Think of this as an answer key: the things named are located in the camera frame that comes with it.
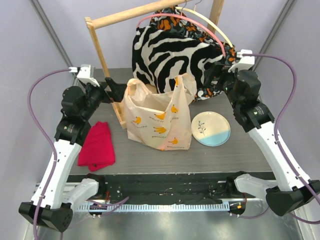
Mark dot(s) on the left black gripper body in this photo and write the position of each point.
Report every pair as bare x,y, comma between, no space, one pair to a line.
95,95

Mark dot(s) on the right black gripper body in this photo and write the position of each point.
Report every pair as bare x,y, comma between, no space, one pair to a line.
218,75

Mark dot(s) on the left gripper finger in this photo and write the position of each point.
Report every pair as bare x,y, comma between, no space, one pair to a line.
115,96
114,86

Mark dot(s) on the banana print plastic bag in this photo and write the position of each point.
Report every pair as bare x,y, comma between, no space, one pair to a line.
160,120

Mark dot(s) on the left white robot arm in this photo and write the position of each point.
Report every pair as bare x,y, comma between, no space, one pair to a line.
49,207

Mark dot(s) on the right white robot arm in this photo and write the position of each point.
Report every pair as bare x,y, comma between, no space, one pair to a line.
292,187

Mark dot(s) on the fruit plate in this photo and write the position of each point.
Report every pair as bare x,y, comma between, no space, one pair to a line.
210,129

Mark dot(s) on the red cloth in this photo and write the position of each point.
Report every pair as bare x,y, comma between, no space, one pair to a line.
97,151

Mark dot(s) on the zebra print garment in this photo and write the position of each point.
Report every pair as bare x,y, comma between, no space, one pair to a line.
159,56

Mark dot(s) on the wooden clothes rack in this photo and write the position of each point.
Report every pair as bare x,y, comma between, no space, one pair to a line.
94,24

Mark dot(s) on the orange camouflage garment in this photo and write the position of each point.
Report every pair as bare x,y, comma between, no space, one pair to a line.
187,29

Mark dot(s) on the cream clothes hanger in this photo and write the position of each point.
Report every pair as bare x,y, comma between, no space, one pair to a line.
215,27

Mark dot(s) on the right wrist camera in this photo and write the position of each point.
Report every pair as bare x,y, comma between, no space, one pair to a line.
244,61

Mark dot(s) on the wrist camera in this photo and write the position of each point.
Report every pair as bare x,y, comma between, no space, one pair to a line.
85,73
244,61

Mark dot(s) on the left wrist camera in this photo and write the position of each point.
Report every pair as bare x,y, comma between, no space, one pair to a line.
85,73

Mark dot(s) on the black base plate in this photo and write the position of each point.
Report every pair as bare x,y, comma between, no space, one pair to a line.
170,188

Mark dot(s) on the slotted cable duct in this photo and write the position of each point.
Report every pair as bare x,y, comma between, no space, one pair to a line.
126,208

